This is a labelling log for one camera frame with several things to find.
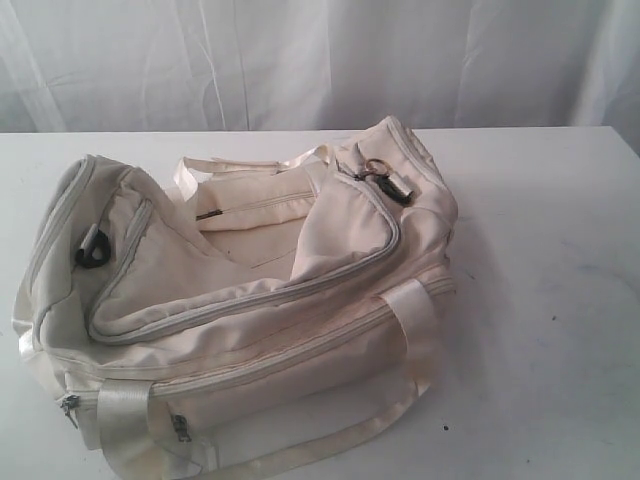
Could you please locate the cream white duffel bag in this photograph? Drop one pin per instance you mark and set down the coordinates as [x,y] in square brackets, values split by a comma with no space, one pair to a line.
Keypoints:
[255,318]

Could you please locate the white backdrop curtain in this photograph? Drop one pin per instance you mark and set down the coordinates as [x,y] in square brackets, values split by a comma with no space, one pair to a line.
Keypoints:
[284,65]

